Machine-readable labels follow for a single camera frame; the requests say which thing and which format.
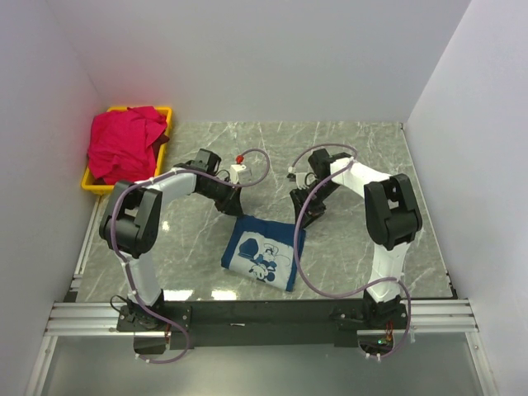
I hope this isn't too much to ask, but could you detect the yellow plastic bin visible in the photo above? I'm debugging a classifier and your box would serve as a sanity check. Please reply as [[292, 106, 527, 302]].
[[80, 105, 174, 195]]

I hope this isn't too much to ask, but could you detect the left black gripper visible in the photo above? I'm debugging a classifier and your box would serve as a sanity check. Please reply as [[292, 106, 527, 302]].
[[198, 177, 244, 219]]

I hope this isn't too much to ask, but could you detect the black base beam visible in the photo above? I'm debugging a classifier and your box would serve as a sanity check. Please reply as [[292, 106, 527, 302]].
[[116, 299, 408, 349]]

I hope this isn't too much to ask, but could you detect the purple cable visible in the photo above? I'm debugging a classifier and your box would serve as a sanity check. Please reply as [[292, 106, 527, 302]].
[[108, 148, 271, 365], [288, 143, 413, 361]]

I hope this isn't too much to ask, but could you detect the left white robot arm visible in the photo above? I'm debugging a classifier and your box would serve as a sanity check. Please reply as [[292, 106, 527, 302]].
[[99, 149, 251, 332]]

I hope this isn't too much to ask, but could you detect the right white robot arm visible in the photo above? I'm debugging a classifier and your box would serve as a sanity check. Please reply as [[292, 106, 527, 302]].
[[288, 144, 422, 329]]

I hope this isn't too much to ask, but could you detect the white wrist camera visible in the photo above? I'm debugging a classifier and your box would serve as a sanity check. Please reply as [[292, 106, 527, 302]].
[[229, 164, 252, 185], [287, 167, 317, 190]]

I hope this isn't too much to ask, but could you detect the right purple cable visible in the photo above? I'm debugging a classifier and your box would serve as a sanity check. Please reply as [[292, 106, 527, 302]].
[[288, 143, 413, 361]]

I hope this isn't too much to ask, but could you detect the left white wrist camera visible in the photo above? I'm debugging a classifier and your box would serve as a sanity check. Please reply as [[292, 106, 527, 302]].
[[229, 164, 252, 185]]

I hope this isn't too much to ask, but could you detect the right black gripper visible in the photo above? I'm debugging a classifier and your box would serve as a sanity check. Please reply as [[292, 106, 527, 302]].
[[290, 181, 339, 232]]

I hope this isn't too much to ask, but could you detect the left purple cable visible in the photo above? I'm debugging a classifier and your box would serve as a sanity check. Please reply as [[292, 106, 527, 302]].
[[108, 148, 271, 365]]

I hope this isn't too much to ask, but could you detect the blue t shirt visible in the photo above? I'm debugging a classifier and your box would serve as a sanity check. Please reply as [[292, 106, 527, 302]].
[[220, 215, 306, 292]]

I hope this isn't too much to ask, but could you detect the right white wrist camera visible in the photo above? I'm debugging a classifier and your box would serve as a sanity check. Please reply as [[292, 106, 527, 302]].
[[287, 167, 317, 190]]

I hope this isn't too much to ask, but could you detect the pink t shirt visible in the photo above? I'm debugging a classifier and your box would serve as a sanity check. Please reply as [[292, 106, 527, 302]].
[[87, 105, 171, 186]]

